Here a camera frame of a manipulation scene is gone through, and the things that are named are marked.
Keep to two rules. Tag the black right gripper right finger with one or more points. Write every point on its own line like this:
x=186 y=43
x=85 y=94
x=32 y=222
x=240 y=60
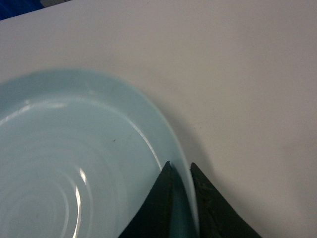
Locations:
x=217 y=219

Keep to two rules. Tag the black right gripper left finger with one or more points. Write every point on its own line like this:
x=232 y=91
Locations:
x=153 y=219

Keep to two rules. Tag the light blue round plate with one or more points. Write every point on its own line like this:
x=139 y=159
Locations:
x=79 y=153

